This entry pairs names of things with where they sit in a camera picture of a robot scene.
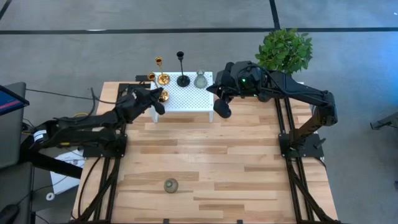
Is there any black metal table frame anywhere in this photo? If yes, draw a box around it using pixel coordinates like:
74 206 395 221
70 82 343 224

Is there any short gold candlestick holder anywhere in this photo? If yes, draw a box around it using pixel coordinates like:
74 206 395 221
154 56 172 86

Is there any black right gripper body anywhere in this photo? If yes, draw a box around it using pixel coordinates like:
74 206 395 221
217 60 270 97

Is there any green leafy plant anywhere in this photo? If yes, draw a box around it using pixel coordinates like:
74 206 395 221
254 28 313 77

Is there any white perforated metal shelf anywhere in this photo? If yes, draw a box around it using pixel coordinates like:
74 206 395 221
149 71 215 124

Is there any black floor stand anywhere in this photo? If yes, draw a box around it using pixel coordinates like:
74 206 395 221
369 111 398 131

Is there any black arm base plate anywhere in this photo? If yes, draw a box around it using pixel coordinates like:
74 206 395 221
278 133 325 159
81 133 129 159

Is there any black plant pot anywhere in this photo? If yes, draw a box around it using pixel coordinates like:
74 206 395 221
257 92 277 103

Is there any black stand leg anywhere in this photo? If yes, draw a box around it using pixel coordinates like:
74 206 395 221
20 136 83 180

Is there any blue monitor screen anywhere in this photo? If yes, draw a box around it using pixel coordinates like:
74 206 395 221
0 84 30 116

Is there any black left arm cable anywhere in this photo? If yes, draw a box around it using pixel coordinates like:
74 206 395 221
89 86 127 106

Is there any black candlestick holder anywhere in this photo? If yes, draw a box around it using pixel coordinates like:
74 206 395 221
176 51 191 88
213 98 233 119

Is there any white paper sheet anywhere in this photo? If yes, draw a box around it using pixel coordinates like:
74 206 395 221
49 149 86 195

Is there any grey cart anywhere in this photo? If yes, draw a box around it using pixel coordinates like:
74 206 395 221
0 82 27 169

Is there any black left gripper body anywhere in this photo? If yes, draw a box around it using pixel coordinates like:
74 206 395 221
124 86 167 118

